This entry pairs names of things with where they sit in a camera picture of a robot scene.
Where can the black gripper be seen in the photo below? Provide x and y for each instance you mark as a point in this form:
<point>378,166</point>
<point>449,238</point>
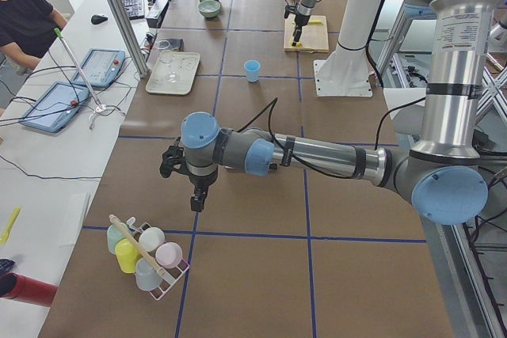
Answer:
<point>299,21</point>
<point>200,182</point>

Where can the white plastic cup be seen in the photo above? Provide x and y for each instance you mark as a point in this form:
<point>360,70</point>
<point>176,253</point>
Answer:
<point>151,238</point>

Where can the pink plastic cup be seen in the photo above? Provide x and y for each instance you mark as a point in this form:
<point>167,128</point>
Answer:
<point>169,254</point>

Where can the yellow plastic cup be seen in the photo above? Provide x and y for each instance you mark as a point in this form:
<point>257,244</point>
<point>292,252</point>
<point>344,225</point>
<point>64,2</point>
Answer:
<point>127,255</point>

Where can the green plastic cup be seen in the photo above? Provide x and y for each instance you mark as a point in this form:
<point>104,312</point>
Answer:
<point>113,237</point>

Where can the light blue plastic cup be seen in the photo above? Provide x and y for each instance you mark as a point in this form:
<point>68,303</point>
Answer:
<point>146,277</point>

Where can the bamboo cutting board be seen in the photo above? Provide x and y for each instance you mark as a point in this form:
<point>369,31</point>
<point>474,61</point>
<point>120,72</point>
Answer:
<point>314,38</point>

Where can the yellow plastic knife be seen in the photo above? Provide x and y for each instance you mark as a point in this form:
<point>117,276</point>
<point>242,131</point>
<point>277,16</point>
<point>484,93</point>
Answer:
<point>315,21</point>

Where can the wooden stick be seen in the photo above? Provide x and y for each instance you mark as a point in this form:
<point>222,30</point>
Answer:
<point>151,260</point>

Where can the green bowl of ice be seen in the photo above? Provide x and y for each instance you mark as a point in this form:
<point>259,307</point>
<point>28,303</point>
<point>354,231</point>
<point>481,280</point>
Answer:
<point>209,8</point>

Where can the cream bear serving tray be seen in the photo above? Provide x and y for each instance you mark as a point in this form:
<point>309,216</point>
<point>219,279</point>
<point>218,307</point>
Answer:
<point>185,64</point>

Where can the clear wine glass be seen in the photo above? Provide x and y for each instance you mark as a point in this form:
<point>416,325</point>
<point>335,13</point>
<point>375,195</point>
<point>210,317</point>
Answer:
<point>166,57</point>

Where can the blue teach pendant far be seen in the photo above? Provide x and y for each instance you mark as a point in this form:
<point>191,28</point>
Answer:
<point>102,66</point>

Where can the blue teach pendant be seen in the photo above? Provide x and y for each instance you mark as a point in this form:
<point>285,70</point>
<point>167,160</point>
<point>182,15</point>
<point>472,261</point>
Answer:
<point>102,66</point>
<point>56,107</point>

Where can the black keyboard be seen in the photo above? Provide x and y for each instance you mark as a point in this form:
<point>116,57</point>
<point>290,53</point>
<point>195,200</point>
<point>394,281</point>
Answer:
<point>135,9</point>

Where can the blue teach pendant near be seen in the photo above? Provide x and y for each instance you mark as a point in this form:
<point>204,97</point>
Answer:
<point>56,107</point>

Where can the yellow plastic fork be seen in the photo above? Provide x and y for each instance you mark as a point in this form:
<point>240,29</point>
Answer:
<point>5,234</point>

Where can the red cylinder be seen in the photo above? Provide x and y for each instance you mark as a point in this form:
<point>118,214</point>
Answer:
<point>24,289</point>

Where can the black computer mouse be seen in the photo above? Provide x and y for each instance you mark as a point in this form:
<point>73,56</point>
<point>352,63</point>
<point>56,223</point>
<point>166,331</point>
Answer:
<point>97,19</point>

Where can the white rod green tip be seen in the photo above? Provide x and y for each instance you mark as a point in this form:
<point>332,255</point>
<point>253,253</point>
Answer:
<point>100,107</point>

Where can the person in black shirt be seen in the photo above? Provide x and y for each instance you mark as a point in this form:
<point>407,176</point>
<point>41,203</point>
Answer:
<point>28,30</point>

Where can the white wire cup rack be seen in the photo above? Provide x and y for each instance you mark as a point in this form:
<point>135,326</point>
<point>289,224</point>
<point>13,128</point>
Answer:
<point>172,275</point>

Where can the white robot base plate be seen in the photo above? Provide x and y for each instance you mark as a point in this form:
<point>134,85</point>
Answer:
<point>342,79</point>

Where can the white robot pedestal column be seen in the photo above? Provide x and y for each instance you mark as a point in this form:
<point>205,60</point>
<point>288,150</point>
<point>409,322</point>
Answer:
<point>358,20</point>

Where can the aluminium frame post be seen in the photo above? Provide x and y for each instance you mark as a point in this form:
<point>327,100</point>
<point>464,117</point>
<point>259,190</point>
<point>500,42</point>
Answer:
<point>130,40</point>

